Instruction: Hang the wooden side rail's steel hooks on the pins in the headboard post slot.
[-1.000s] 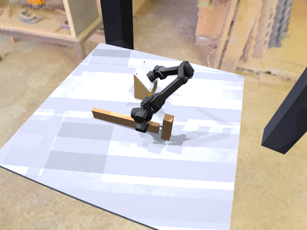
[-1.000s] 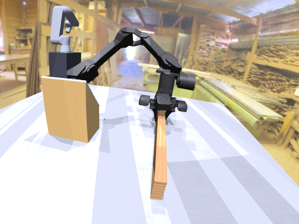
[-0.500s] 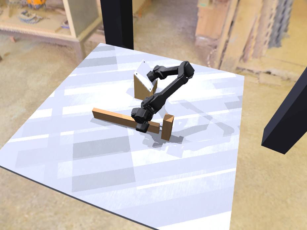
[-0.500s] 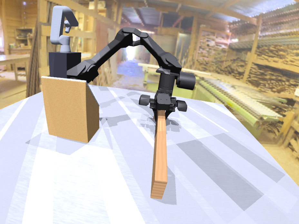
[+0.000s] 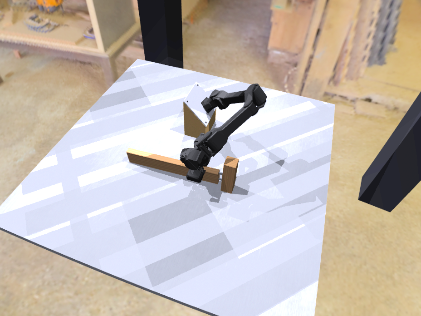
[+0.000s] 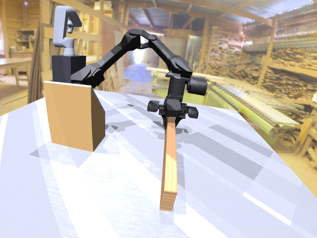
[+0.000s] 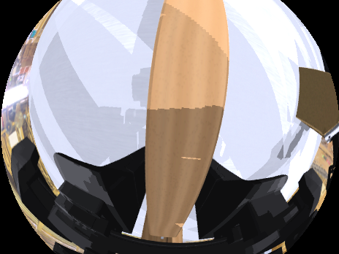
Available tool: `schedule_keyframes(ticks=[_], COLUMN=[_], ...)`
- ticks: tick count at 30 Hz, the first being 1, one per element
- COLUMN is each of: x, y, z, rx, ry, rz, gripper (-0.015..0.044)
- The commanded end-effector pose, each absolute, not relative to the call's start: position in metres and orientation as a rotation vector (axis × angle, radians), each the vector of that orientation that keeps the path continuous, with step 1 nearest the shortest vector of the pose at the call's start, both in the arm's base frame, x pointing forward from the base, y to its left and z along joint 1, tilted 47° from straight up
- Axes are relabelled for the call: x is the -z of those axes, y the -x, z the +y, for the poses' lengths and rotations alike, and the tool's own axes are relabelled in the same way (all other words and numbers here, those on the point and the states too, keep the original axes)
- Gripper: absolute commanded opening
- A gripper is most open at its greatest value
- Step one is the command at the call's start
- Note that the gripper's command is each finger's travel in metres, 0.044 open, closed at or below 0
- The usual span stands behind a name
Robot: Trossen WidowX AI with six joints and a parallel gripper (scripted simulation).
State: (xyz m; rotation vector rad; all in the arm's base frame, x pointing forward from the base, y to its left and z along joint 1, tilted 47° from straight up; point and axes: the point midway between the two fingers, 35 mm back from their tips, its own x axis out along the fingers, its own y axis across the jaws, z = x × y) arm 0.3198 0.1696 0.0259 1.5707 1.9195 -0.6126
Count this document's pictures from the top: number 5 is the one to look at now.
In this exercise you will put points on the brown wooden post with slot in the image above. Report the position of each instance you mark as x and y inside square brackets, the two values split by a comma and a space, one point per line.
[229, 174]

